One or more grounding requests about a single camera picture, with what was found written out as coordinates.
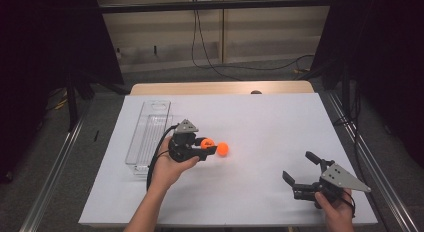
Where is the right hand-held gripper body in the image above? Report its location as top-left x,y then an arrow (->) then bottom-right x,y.
291,160 -> 372,210

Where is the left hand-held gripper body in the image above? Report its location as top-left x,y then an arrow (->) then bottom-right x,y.
168,118 -> 209,164

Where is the orange ball with dark mark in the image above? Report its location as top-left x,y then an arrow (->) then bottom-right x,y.
200,137 -> 216,150

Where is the plain orange ball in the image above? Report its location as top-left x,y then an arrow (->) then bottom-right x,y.
215,141 -> 231,157

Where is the clear plastic tray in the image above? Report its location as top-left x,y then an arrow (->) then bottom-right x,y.
124,99 -> 174,176

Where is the person's left hand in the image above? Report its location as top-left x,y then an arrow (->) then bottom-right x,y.
150,135 -> 201,194

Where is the person's right hand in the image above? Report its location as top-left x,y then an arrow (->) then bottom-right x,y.
314,190 -> 356,226

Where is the white table cover sheet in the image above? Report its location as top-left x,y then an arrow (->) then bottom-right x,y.
78,92 -> 379,226

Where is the black metal stand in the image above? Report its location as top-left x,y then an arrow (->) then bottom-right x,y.
64,69 -> 132,133
299,58 -> 355,117

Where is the dark curtain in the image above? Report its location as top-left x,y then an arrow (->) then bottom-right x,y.
0,0 -> 125,185
311,0 -> 424,168

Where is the black horizontal bar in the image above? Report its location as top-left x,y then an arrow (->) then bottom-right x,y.
99,0 -> 335,15

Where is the right hand-held gripper black cable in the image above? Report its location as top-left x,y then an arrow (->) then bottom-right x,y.
341,189 -> 357,219

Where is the hand-held gripper black cable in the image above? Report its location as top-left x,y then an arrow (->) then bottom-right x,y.
341,189 -> 357,219
145,124 -> 180,192

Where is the left hand-held gripper black cable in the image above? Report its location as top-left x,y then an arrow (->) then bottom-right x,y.
145,124 -> 180,192

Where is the metal floor rail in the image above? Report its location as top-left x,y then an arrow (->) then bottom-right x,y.
324,91 -> 419,232
19,101 -> 92,232

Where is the long black cable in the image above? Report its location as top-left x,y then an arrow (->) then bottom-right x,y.
191,8 -> 316,72
195,9 -> 243,82

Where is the yellow cable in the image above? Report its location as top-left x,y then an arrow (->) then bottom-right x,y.
49,88 -> 70,111

